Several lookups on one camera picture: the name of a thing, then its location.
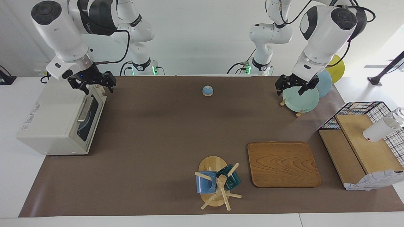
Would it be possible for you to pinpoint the black wire basket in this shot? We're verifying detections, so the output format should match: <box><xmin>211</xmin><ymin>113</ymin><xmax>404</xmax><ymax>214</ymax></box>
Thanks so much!
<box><xmin>318</xmin><ymin>101</ymin><xmax>404</xmax><ymax>167</ymax></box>

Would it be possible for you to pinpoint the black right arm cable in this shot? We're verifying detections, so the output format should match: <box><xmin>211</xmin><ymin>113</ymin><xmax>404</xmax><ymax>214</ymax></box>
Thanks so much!
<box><xmin>94</xmin><ymin>30</ymin><xmax>131</xmax><ymax>65</ymax></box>

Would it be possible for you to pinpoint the blue mug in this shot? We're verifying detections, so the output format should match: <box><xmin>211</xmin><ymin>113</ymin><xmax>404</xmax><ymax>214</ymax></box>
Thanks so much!
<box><xmin>196</xmin><ymin>171</ymin><xmax>217</xmax><ymax>194</ymax></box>

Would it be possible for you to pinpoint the yellow racked plate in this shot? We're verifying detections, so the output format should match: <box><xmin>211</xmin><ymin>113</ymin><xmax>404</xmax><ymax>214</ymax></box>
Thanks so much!
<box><xmin>325</xmin><ymin>54</ymin><xmax>345</xmax><ymax>84</ymax></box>

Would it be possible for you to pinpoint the wooden serving tray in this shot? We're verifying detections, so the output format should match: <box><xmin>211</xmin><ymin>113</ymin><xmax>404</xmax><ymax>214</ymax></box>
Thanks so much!
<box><xmin>248</xmin><ymin>141</ymin><xmax>322</xmax><ymax>188</ymax></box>

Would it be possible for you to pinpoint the brown table mat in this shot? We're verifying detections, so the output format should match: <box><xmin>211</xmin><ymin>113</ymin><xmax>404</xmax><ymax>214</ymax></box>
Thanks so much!
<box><xmin>18</xmin><ymin>76</ymin><xmax>404</xmax><ymax>218</ymax></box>

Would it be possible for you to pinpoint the dark green mug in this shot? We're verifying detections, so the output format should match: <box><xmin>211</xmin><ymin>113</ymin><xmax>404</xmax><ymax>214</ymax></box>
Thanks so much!
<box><xmin>217</xmin><ymin>164</ymin><xmax>241</xmax><ymax>191</ymax></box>

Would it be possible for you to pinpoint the black desk clamp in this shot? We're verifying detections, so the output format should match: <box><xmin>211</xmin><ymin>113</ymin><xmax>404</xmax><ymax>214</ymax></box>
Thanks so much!
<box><xmin>0</xmin><ymin>65</ymin><xmax>17</xmax><ymax>85</ymax></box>

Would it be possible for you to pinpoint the pale green racked plate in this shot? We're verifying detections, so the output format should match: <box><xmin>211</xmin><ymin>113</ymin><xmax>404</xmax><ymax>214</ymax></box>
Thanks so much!
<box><xmin>282</xmin><ymin>84</ymin><xmax>320</xmax><ymax>113</ymax></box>

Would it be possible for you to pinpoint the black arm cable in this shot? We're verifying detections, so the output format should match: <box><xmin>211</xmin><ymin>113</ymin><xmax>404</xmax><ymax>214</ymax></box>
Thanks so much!
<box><xmin>265</xmin><ymin>0</ymin><xmax>376</xmax><ymax>68</ymax></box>
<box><xmin>94</xmin><ymin>30</ymin><xmax>131</xmax><ymax>65</ymax></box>

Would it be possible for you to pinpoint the white power strip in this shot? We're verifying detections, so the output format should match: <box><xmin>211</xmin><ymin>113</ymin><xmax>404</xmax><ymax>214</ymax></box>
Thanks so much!
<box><xmin>34</xmin><ymin>61</ymin><xmax>51</xmax><ymax>77</ymax></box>

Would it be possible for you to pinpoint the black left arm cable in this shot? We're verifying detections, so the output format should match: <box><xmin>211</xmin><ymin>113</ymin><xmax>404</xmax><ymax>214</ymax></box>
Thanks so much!
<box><xmin>265</xmin><ymin>0</ymin><xmax>376</xmax><ymax>68</ymax></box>

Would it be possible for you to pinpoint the white bottle clear cap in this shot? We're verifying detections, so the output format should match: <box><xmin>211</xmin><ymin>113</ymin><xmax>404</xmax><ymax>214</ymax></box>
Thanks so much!
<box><xmin>363</xmin><ymin>107</ymin><xmax>404</xmax><ymax>143</ymax></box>

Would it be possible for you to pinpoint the light blue racked plate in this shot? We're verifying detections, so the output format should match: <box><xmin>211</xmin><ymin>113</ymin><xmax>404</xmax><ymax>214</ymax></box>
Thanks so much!
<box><xmin>312</xmin><ymin>69</ymin><xmax>333</xmax><ymax>98</ymax></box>

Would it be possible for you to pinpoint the cream toaster oven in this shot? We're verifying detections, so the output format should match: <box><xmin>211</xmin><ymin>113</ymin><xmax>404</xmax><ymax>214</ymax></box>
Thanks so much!
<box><xmin>16</xmin><ymin>83</ymin><xmax>108</xmax><ymax>156</ymax></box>

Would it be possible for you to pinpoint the wooden plate rack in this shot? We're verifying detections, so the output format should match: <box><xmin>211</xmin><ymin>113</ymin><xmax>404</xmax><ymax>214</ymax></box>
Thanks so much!
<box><xmin>280</xmin><ymin>98</ymin><xmax>304</xmax><ymax>118</ymax></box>

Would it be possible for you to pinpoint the black angled stand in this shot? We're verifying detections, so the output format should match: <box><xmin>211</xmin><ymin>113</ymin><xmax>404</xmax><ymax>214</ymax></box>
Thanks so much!
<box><xmin>367</xmin><ymin>50</ymin><xmax>404</xmax><ymax>86</ymax></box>

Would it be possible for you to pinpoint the wooden stepped shelf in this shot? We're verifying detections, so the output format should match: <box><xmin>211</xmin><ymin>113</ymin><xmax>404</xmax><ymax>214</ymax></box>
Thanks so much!
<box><xmin>318</xmin><ymin>114</ymin><xmax>404</xmax><ymax>186</ymax></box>

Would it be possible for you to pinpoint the wooden mug tree stand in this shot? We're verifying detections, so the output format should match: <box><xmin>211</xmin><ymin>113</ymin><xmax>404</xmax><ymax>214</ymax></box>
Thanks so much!
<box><xmin>194</xmin><ymin>156</ymin><xmax>242</xmax><ymax>211</ymax></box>

